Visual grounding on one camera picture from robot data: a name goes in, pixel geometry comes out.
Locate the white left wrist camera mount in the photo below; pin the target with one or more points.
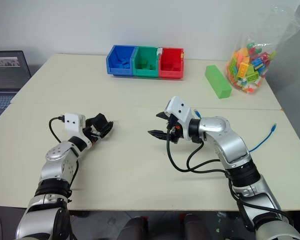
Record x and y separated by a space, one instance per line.
73 122

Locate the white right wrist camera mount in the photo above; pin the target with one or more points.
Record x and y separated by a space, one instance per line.
181 107

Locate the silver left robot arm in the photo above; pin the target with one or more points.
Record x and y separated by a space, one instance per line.
56 153

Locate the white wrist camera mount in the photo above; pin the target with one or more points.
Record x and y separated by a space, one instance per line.
73 122
181 107

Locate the red plastic storage bin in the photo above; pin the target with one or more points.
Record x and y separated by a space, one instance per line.
170 73

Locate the blue toy bricks pile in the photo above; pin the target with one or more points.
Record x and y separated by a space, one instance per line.
123 63

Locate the long green foam block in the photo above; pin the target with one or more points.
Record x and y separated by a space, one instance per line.
218 81

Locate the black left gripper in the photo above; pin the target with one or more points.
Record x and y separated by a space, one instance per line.
90 132

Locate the yellow bin label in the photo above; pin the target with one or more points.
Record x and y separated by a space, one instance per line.
182 55

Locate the dark grey laptop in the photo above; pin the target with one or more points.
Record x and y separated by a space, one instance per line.
7 72

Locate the green toy brick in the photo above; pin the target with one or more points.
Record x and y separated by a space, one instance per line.
143 63

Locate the green plastic storage bin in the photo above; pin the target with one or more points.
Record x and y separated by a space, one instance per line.
146 72

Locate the large yellow toy brick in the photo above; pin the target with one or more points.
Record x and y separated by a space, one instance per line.
243 69

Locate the dark rounded shape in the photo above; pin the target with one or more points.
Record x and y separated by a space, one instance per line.
193 227
138 228

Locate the blue plastic storage bin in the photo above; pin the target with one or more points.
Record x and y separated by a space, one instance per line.
120 71

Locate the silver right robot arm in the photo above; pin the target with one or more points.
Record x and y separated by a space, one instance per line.
230 142

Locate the clear bag of toy bricks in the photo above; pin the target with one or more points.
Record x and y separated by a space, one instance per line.
247 70

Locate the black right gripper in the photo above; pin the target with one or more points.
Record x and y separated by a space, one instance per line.
174 131

